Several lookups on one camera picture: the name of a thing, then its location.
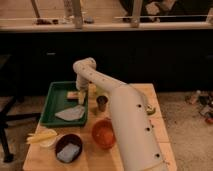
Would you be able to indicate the small metal cup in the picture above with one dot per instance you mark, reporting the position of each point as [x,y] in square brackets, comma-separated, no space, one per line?
[102,102]

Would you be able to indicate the black office chair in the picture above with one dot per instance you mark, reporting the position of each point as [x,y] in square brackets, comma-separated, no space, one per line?
[4,116]

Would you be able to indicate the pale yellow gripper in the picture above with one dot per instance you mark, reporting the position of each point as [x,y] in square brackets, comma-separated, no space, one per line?
[81,96]

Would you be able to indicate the orange ceramic bowl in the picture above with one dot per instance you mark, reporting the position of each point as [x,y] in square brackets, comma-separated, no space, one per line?
[103,134]

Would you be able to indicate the blue sponge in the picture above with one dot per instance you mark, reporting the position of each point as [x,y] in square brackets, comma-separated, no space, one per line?
[68,153]

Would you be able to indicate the small white bowl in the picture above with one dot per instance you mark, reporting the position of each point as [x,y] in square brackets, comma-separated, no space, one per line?
[50,142]

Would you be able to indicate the green plastic tray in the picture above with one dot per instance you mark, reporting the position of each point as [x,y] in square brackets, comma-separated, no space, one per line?
[56,101]

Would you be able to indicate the grey folded cloth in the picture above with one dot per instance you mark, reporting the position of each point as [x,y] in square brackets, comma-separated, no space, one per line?
[72,113]

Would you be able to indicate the dark brown bowl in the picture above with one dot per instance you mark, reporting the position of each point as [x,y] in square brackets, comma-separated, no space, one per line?
[65,140]

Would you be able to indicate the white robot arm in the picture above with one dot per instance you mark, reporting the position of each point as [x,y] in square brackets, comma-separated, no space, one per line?
[137,144]

